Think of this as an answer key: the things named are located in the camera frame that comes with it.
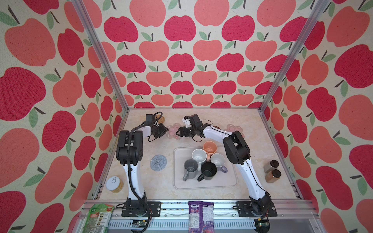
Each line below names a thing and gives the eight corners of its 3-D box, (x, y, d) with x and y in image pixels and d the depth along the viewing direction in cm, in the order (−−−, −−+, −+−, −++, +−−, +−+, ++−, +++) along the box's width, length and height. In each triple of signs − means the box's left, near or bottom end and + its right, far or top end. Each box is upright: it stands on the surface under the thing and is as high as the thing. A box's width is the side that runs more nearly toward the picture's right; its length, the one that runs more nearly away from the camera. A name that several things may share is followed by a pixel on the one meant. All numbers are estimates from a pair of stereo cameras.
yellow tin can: (108, 193, 81) (103, 190, 77) (112, 180, 86) (108, 176, 81) (122, 193, 81) (118, 190, 77) (125, 180, 86) (122, 176, 81)
